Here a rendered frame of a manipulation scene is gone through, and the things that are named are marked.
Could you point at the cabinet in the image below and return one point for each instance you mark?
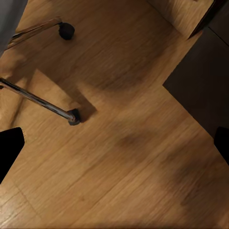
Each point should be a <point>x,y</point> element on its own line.
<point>200,83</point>
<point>188,16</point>

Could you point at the swivel chair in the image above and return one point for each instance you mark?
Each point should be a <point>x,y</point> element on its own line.
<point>11,12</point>

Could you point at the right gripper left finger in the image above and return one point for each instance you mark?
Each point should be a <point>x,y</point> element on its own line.
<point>11,143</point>

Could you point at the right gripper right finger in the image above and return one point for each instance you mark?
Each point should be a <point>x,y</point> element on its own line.
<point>221,142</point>

